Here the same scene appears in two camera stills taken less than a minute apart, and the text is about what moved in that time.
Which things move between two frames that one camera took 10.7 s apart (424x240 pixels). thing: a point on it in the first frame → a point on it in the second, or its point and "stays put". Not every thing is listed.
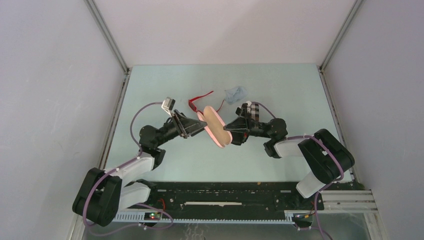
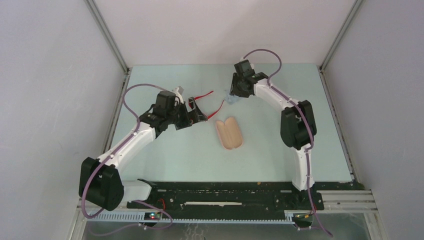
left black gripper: [183, 122] → [187, 122]
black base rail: [230, 196] stays put
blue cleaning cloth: [235, 94] stays put
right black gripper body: [253, 129] → [237, 87]
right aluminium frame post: [322, 67] stays put
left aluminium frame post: [117, 53] stays put
